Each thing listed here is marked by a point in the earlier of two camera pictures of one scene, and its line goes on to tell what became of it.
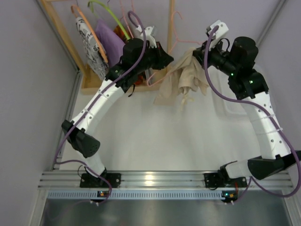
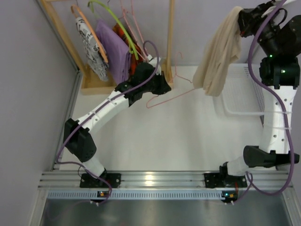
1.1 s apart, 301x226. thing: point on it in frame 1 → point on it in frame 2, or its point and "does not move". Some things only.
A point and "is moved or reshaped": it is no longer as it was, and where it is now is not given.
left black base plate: x=87 y=181 does not move
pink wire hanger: x=177 y=39 → x=176 y=75
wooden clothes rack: x=92 y=81 does not move
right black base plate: x=215 y=180 does not move
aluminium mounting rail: x=71 y=180 does not move
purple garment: x=111 y=42 does not move
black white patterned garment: x=97 y=61 does not move
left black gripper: x=159 y=55 → x=159 y=83
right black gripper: x=202 y=53 → x=246 y=21
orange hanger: x=80 y=12 does not move
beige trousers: x=182 y=81 is moved or reshaped
